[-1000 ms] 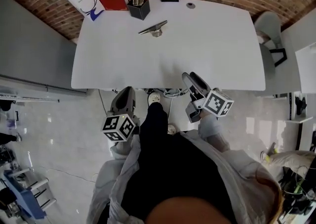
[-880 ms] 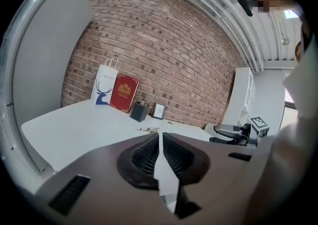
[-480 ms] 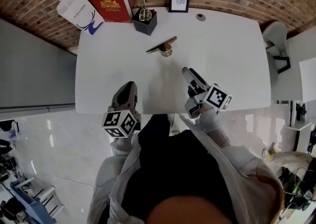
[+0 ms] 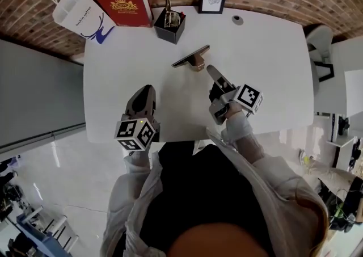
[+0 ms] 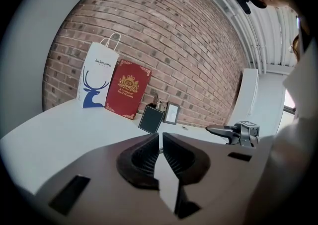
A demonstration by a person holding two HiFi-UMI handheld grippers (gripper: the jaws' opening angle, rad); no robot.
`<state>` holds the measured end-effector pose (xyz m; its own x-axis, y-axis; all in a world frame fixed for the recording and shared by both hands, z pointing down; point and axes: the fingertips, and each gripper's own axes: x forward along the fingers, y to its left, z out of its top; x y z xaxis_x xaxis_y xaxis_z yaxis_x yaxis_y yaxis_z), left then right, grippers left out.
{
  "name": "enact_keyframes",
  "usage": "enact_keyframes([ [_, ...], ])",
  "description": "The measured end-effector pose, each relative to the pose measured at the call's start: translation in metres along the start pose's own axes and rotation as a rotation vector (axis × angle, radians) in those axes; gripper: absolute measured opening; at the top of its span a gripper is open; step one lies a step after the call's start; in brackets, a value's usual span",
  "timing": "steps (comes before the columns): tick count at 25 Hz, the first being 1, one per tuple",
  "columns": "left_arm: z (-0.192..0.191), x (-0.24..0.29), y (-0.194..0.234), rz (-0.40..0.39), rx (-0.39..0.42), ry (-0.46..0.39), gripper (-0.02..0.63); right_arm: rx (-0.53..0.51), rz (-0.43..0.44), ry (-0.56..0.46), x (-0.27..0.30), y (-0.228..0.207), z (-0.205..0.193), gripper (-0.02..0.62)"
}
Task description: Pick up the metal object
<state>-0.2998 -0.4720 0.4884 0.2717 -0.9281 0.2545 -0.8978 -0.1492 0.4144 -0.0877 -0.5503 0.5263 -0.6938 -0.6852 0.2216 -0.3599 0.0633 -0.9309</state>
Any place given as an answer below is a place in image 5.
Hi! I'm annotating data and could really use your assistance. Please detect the window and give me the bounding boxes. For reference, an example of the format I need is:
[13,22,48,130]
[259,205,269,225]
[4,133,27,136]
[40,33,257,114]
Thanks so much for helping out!
[283,86,298,121]

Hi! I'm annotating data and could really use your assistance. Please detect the pens in holder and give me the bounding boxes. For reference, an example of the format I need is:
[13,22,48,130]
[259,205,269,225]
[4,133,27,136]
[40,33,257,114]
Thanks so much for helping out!
[152,91,167,111]

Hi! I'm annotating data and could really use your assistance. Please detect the grey refrigerator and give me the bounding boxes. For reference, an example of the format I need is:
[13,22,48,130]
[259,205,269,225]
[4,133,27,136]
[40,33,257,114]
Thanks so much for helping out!
[0,0,94,141]

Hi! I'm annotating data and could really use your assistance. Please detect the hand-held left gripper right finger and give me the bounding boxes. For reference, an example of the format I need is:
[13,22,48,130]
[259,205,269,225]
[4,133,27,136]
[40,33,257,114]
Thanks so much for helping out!
[162,132,273,225]

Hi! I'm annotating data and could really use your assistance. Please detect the white paper bag blue deer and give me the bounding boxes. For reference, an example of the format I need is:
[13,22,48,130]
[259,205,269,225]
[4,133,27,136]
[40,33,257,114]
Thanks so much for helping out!
[77,32,122,109]

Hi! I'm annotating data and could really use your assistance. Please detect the black pen holder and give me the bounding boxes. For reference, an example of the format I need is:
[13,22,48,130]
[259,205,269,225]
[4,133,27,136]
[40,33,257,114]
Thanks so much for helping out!
[138,103,166,135]

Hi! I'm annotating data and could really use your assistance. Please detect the white cabinet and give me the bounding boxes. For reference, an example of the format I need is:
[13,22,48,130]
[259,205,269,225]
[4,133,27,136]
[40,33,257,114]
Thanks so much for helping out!
[227,68,260,131]

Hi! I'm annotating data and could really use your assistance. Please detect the black head camera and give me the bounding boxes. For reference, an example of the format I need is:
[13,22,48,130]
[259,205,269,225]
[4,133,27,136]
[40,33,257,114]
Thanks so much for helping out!
[233,0,252,15]

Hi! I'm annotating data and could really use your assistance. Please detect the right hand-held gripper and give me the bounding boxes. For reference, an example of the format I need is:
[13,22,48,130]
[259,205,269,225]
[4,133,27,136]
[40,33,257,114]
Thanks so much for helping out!
[206,120,260,148]

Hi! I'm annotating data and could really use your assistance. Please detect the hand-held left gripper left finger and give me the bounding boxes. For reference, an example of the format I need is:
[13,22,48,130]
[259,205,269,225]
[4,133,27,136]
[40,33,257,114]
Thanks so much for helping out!
[31,133,180,225]

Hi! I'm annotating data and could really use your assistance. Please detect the person's right forearm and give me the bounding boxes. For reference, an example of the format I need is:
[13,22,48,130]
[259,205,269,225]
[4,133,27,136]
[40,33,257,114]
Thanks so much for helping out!
[244,117,318,225]

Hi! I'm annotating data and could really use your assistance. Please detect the red book gold ornament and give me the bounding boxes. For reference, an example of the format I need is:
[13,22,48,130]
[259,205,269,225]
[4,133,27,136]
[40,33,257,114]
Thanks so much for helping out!
[104,59,153,121]

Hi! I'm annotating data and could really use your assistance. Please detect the row of white ceiling pipes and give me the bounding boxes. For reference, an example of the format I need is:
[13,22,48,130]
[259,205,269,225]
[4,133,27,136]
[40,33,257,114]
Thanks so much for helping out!
[171,0,299,75]

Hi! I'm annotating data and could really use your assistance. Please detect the person's torso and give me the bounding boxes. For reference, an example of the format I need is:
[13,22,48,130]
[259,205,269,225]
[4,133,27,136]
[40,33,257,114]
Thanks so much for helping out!
[282,7,318,125]

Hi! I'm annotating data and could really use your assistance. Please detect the small black picture frame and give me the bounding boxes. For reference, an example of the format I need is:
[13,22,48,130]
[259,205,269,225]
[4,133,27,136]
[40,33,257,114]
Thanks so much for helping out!
[163,101,180,126]

